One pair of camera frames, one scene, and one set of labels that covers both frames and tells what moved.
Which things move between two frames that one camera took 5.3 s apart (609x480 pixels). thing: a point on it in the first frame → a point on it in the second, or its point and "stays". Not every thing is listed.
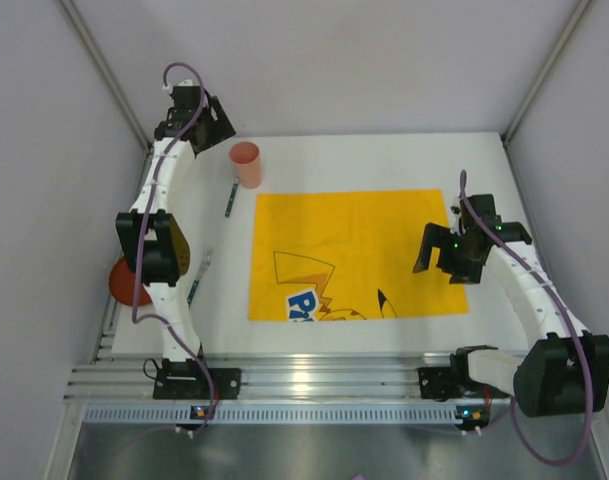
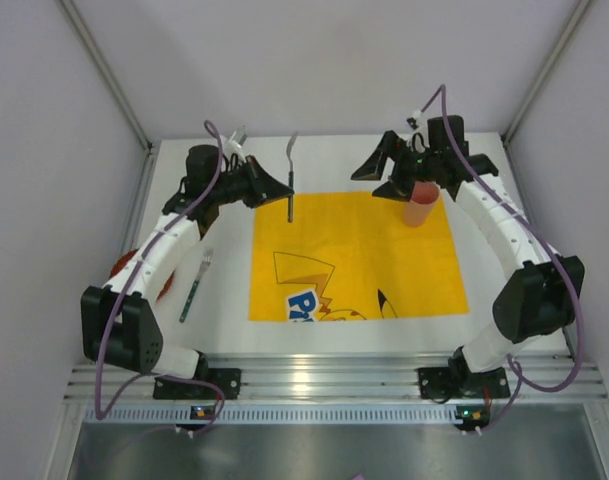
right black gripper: [435, 245] → [400, 167]
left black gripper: [216, 125] → [252, 181]
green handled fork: [206, 259] stays
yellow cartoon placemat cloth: [347, 255] stays
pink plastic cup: [246, 159] → [417, 210]
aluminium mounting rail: [345, 375] stays
